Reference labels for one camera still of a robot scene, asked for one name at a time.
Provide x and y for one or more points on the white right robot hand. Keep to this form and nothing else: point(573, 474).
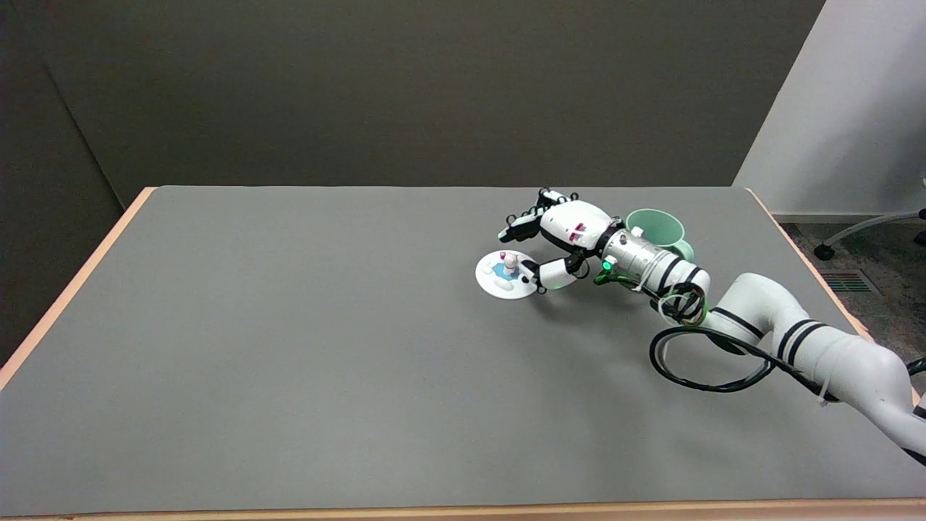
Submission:
point(575, 224)

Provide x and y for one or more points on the floor vent grille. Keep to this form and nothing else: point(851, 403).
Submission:
point(850, 282)

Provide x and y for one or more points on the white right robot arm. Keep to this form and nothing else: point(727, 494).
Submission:
point(803, 333)

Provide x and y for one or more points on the white cup lid with figurine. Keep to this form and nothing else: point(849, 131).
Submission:
point(499, 288)

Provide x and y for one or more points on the office chair base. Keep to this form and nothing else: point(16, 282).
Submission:
point(864, 226)

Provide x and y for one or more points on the green mug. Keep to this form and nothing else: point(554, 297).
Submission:
point(658, 226)

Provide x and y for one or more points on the gray table mat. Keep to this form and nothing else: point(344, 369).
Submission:
point(289, 347)

